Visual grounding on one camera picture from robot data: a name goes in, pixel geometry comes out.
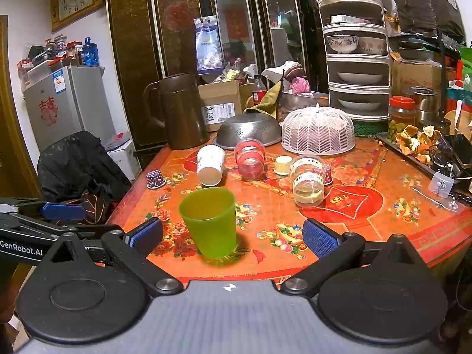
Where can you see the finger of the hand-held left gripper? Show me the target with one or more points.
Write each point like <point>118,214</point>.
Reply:
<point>44,225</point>
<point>62,211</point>

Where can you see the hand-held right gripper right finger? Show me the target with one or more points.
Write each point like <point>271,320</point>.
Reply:
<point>320,238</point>

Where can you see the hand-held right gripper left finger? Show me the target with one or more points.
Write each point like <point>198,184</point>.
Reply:
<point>144,236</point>

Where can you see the green plastic cup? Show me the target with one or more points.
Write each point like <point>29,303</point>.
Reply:
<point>211,223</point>

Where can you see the clear plastic cup printed band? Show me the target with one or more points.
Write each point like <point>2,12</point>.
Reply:
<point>307,184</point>

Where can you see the red dotted small cup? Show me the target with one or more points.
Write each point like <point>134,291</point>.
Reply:
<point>327,175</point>

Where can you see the small yellow cup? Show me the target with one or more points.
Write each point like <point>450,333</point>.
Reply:
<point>283,165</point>

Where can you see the white paper cup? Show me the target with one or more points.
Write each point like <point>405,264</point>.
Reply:
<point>210,165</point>

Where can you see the clear red plastic cup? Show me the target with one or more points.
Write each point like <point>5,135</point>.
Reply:
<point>250,158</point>

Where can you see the black jacket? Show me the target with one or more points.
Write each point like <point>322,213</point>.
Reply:
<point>77,173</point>

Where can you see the red floral tablecloth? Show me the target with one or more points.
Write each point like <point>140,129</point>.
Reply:
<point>368,210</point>

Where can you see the purple coffee capsule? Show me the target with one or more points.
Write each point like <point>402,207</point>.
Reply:
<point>155,179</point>

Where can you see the white carton box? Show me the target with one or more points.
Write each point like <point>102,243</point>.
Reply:
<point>123,156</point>

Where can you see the silver refrigerator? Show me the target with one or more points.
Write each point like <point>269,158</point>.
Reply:
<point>70,107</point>

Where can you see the white mesh food cover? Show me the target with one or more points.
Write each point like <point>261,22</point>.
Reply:
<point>318,131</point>

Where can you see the green plastic basket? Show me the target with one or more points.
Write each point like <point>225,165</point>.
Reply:
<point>367,127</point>

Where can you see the brown plastic pitcher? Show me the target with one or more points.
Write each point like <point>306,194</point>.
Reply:
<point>180,112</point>

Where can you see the metal colander bowl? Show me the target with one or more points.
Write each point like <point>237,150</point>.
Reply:
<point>247,129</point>

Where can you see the clear adhesive hook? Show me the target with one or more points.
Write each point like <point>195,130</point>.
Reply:
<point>453,204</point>
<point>440,184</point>

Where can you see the black tray with peels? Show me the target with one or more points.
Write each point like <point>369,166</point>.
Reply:
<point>418,147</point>

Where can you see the metal basin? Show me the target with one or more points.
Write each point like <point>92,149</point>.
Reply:
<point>303,100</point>

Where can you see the white plate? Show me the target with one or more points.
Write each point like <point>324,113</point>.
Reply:
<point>359,77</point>
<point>359,104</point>

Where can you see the glass jar red lid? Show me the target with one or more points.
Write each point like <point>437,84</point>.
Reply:
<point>401,115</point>

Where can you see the olive green cloth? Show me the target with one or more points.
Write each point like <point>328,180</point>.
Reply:
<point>266,99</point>

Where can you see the cardboard box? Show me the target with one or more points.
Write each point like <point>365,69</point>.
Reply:
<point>220,107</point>

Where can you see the pink cloth bundle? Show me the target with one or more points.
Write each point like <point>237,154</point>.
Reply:
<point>300,84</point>

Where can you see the soda bottle red cap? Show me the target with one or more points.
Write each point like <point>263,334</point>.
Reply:
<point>259,89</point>

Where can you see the blue water bottle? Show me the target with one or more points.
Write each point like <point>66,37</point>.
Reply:
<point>90,52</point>

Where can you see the steel pot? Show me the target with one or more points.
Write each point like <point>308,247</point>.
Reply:
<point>424,100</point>

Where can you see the white tiered dish rack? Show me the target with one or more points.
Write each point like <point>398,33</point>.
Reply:
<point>356,62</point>

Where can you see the blue patterned bowl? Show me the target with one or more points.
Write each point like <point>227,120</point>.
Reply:
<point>342,43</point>

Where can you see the floral white bowl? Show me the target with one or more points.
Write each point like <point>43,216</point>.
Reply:
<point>371,45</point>

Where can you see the hanging plastic bag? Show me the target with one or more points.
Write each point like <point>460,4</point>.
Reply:
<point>208,44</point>

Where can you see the dark wooden cabinet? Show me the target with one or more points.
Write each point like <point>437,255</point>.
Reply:
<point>184,25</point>

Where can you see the black bag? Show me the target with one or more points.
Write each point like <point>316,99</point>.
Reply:
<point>424,3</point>

